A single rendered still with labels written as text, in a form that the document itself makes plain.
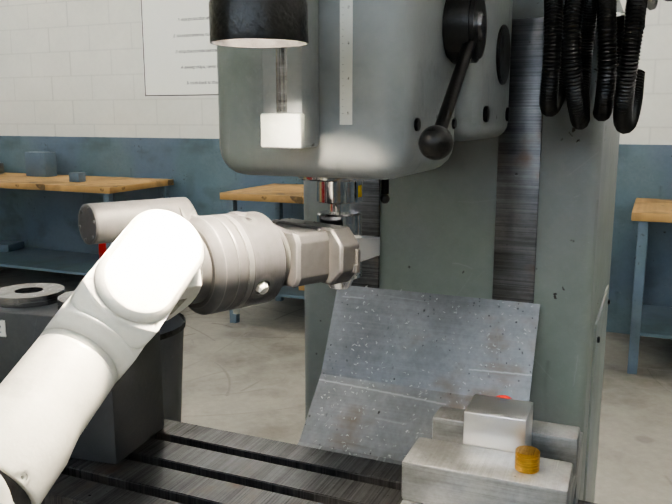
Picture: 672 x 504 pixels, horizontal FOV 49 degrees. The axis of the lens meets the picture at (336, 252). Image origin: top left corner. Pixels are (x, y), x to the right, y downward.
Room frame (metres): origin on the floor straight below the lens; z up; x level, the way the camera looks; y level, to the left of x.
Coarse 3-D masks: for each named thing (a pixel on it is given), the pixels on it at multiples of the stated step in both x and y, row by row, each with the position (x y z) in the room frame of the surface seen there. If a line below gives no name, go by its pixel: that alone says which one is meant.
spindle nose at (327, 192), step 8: (320, 184) 0.75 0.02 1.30; (328, 184) 0.74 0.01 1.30; (336, 184) 0.74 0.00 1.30; (344, 184) 0.74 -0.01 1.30; (352, 184) 0.74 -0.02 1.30; (360, 184) 0.75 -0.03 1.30; (320, 192) 0.75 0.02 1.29; (328, 192) 0.74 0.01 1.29; (336, 192) 0.74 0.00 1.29; (344, 192) 0.74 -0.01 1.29; (352, 192) 0.74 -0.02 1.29; (320, 200) 0.75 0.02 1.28; (328, 200) 0.74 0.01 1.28; (336, 200) 0.74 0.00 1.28; (344, 200) 0.74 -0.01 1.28; (352, 200) 0.74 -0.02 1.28; (360, 200) 0.75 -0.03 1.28
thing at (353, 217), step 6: (324, 210) 0.77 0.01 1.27; (354, 210) 0.77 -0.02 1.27; (318, 216) 0.75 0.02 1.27; (324, 216) 0.74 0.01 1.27; (330, 216) 0.74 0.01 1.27; (336, 216) 0.74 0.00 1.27; (342, 216) 0.74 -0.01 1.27; (348, 216) 0.74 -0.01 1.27; (354, 216) 0.74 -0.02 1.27; (360, 216) 0.75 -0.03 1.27; (324, 222) 0.74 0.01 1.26; (330, 222) 0.74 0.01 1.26; (336, 222) 0.74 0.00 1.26; (342, 222) 0.74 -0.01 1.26; (348, 222) 0.74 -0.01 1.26; (354, 222) 0.74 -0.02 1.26; (360, 222) 0.75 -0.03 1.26
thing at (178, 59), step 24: (144, 0) 5.99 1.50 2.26; (168, 0) 5.90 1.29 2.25; (192, 0) 5.81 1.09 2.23; (144, 24) 6.00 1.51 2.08; (168, 24) 5.91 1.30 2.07; (192, 24) 5.82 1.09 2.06; (144, 48) 6.00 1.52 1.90; (168, 48) 5.91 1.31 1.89; (192, 48) 5.82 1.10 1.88; (216, 48) 5.73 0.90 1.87; (144, 72) 6.00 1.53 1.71; (168, 72) 5.91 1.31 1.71; (192, 72) 5.82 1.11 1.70; (216, 72) 5.74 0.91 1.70
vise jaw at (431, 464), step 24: (408, 456) 0.65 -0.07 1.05; (432, 456) 0.65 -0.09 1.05; (456, 456) 0.65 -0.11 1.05; (480, 456) 0.65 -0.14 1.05; (504, 456) 0.65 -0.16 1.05; (408, 480) 0.64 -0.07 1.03; (432, 480) 0.63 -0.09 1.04; (456, 480) 0.62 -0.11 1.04; (480, 480) 0.61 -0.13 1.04; (504, 480) 0.61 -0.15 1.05; (528, 480) 0.60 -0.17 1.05; (552, 480) 0.60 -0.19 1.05
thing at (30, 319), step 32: (0, 288) 0.96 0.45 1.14; (32, 288) 0.97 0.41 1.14; (64, 288) 0.97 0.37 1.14; (0, 320) 0.89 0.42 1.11; (32, 320) 0.88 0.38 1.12; (0, 352) 0.89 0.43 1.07; (160, 352) 0.96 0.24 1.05; (128, 384) 0.88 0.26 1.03; (160, 384) 0.96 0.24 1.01; (96, 416) 0.86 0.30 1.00; (128, 416) 0.88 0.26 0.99; (160, 416) 0.95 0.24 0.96; (96, 448) 0.86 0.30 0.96; (128, 448) 0.88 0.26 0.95
